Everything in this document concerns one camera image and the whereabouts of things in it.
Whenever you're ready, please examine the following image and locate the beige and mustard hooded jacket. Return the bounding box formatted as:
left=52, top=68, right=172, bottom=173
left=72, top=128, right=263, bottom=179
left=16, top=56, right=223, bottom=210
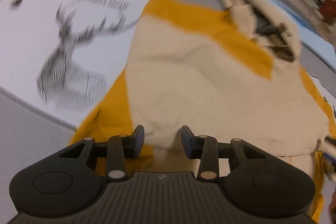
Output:
left=71, top=0, right=335, bottom=221

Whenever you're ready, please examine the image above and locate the grey patterned bed cover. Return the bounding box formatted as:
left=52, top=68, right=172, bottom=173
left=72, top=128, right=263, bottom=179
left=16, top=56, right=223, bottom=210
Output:
left=0, top=0, right=336, bottom=217

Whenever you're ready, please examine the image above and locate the dark red plush toy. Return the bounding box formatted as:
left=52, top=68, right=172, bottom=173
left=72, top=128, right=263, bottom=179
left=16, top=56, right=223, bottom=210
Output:
left=319, top=0, right=336, bottom=25

